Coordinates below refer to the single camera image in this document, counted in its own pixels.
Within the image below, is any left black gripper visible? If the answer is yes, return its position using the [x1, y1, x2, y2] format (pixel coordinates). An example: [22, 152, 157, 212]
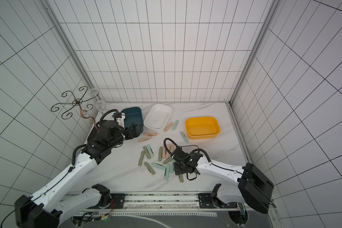
[110, 124, 143, 148]

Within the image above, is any olive knife pair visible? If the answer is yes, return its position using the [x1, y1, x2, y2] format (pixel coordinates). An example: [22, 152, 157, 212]
[143, 146, 151, 159]

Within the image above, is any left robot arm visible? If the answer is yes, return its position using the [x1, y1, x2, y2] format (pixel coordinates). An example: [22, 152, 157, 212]
[14, 120, 143, 228]

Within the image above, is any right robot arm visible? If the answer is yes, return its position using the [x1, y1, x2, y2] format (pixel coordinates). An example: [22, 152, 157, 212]
[173, 154, 274, 214]

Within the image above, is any dark teal storage box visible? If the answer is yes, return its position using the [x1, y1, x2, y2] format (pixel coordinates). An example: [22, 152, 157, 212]
[121, 106, 144, 129]

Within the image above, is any white storage box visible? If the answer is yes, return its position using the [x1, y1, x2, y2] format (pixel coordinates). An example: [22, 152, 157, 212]
[143, 104, 172, 133]

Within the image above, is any mint knife by yellow box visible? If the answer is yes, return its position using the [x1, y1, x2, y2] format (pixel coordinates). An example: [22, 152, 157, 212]
[180, 131, 189, 143]

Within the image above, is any yellow storage box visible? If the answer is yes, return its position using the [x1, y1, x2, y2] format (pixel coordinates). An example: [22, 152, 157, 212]
[185, 116, 220, 140]

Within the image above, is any mint knife by white box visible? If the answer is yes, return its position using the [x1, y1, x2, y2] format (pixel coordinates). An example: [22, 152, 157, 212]
[172, 120, 179, 130]

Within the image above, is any pink knife upper left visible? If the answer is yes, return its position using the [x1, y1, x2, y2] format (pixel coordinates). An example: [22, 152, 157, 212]
[144, 132, 158, 136]

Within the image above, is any mint knife lower right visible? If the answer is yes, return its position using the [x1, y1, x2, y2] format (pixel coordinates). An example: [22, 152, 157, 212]
[169, 162, 174, 174]

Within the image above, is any olive knife below pink cluster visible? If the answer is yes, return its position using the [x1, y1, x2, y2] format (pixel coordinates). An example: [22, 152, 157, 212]
[162, 157, 173, 164]

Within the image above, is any mint knife lower vertical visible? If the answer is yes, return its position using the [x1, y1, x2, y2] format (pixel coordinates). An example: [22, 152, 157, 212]
[164, 163, 171, 181]

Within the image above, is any mint knife left pair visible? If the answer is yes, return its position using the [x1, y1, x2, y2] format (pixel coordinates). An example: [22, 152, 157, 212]
[146, 144, 154, 158]

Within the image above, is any mint knife lower flat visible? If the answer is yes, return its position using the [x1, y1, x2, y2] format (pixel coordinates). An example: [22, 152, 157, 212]
[151, 162, 166, 170]

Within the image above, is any pink knife cluster left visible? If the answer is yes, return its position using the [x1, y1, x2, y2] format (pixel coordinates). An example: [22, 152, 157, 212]
[162, 146, 166, 159]

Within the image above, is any black oval rack base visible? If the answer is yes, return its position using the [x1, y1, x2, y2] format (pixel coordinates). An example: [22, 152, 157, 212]
[87, 127, 98, 142]

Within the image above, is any clear wine glass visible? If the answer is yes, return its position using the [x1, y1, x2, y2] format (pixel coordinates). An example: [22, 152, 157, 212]
[89, 88, 108, 114]

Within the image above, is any metal scroll glass rack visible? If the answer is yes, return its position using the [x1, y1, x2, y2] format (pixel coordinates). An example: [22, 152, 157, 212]
[50, 85, 99, 129]

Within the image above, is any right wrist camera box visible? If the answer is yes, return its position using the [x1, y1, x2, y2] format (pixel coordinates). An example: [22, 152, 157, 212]
[172, 146, 190, 161]

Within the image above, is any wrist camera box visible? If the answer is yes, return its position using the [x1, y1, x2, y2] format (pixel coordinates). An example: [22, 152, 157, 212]
[113, 112, 125, 128]
[172, 146, 190, 161]

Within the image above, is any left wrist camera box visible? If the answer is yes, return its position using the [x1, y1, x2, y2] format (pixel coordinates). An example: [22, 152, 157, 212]
[113, 112, 125, 128]

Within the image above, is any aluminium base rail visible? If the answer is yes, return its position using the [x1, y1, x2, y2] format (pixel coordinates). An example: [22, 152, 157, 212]
[65, 191, 276, 213]

